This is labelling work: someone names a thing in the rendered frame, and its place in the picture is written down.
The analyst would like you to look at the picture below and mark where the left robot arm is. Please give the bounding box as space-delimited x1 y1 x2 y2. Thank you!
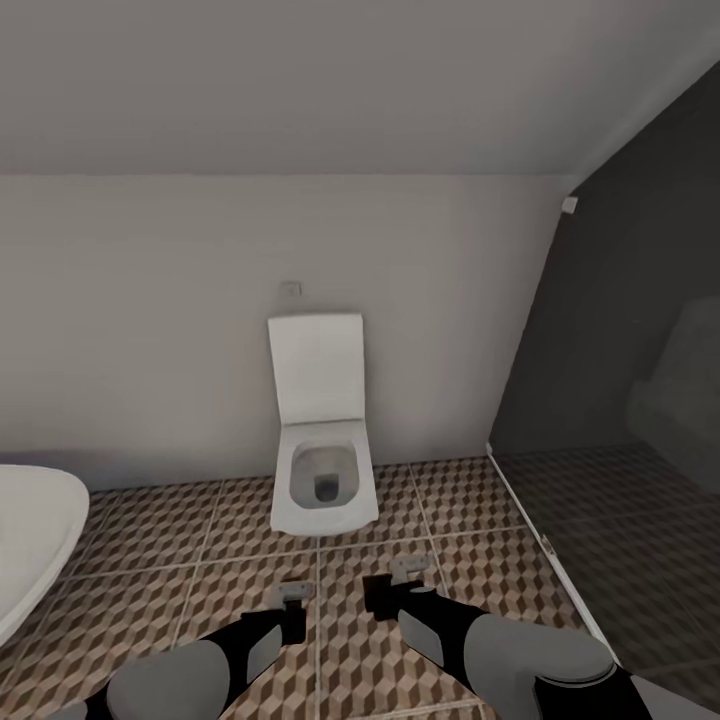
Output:
44 581 315 720

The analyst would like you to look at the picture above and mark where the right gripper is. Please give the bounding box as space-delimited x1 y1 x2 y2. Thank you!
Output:
364 581 425 621

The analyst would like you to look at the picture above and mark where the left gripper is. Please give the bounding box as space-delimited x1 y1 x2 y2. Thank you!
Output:
274 609 307 647

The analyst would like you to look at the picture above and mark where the mousetrap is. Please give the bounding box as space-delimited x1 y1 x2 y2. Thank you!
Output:
363 574 393 594
281 576 302 611

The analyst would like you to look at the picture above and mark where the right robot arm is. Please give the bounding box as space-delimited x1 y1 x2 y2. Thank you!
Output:
364 554 720 720

